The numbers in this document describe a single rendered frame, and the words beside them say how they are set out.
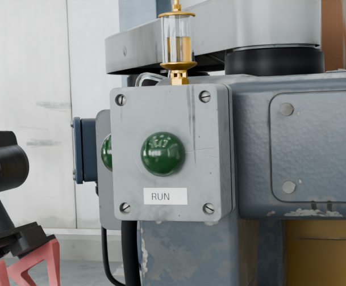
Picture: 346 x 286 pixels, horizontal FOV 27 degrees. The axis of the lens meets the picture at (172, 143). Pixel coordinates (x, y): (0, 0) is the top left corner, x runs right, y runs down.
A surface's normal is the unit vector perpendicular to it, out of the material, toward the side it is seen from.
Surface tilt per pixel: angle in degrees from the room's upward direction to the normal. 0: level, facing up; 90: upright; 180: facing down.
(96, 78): 90
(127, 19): 90
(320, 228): 90
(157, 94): 90
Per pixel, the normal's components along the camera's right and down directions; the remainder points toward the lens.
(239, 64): -0.79, 0.06
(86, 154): 0.15, 0.04
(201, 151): -0.29, 0.06
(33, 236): 0.82, -0.51
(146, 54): -0.93, 0.05
